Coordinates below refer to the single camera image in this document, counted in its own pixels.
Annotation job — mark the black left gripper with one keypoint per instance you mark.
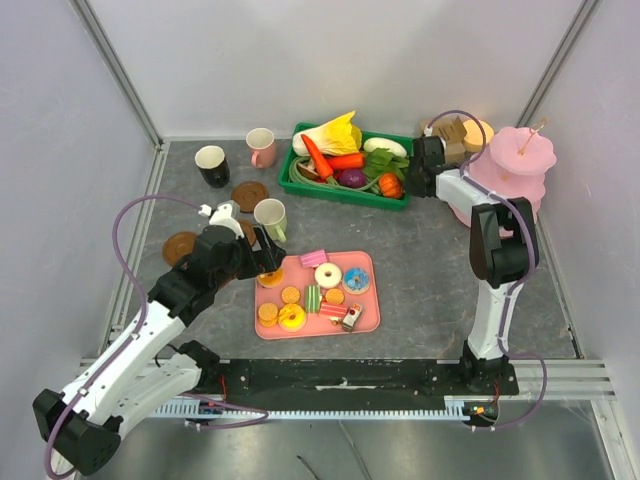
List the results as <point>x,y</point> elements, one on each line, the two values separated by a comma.
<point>264,260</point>

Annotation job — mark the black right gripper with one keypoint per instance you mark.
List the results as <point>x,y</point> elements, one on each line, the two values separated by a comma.
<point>414,190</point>

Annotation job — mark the green plastic vegetable crate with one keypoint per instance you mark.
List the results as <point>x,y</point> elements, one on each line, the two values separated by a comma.
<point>349,196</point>

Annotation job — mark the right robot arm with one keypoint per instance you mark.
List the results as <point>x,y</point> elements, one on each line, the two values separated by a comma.
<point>503,251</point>

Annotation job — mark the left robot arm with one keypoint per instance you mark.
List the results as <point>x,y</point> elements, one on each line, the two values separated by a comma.
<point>86,421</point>

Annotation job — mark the brown wooden coaster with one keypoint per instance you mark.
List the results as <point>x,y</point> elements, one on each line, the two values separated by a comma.
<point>248,230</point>

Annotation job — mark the orange glazed donut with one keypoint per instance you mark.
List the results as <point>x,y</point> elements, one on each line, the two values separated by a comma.
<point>271,279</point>

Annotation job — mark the brown cardboard box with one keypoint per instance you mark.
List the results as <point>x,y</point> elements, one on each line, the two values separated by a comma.
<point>452,131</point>

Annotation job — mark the light green mug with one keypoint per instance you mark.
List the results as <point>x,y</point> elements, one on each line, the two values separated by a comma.
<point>270,213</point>

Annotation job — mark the round yellow container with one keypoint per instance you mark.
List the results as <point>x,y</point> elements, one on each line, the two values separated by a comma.
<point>476,135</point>

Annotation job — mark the pink layered cake slice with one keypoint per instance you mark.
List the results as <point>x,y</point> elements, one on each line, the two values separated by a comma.
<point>313,259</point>

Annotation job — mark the green leafy toy vegetable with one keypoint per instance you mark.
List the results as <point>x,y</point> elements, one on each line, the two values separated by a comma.
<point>381,161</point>

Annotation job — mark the small orange toy pumpkin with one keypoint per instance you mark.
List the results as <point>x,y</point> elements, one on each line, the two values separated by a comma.
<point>390,186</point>

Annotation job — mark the round biscuit centre left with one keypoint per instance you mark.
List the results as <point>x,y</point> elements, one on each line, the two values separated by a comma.
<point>290,295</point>

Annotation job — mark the round biscuit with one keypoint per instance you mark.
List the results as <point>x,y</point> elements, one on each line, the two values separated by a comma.
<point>268,314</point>
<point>290,295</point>
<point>334,296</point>

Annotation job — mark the white toy radish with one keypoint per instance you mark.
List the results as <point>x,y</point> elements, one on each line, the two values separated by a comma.
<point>393,147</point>

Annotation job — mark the brown coaster upper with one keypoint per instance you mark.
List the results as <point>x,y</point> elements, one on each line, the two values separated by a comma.
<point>248,194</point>

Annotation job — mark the round biscuit bottom left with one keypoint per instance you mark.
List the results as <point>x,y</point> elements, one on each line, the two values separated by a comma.
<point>268,314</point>

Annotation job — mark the green toy long beans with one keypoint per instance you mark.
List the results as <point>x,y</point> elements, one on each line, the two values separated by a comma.
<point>297,177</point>

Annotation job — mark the green layered cake slice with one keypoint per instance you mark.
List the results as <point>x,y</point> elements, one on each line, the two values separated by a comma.
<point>312,299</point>

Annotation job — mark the white glazed donut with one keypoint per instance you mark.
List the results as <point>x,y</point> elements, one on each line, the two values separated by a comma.
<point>328,275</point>

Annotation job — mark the pink serving tray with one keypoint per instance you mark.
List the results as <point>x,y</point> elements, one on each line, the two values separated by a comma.
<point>317,325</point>

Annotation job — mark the orange toy carrot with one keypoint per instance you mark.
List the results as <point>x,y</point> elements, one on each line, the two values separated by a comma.
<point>323,168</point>
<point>345,162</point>

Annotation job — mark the yellow drizzled donut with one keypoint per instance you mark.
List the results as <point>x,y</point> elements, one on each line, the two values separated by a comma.
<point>292,317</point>

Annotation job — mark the purple toy cabbage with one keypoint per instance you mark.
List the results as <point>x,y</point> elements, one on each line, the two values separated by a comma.
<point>352,178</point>

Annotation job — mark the round biscuit centre right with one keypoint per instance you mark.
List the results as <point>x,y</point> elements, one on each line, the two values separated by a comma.
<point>334,296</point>

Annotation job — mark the brown coaster left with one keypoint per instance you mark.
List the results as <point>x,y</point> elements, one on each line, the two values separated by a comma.
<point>177,246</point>

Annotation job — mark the pink three-tier cake stand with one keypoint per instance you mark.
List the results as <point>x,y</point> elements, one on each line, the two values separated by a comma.
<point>514,164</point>

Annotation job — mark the brown toy mushroom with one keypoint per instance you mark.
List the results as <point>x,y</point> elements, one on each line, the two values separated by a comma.
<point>306,172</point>

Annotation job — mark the yellow napa cabbage toy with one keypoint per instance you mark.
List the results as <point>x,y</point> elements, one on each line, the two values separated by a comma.
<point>336,137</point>

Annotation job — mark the red layered cake slice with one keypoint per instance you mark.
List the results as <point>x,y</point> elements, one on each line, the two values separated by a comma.
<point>333,310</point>

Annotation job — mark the blue flowered donut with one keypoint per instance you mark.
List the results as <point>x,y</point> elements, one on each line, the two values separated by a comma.
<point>356,281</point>

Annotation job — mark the black mug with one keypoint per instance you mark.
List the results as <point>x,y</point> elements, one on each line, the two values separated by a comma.
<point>213,166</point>

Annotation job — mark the pink mug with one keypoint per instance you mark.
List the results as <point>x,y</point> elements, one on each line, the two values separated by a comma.
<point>261,142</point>

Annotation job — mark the chocolate cream cake slice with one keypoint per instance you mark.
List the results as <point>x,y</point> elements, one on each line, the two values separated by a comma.
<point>351,317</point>

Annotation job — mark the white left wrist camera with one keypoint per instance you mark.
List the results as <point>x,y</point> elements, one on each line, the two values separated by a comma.
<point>225,215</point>

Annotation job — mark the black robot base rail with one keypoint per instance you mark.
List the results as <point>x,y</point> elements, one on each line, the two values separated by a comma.
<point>345,380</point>

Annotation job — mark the white slotted cable duct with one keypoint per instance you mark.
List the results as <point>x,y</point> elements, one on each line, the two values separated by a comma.
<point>452,410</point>

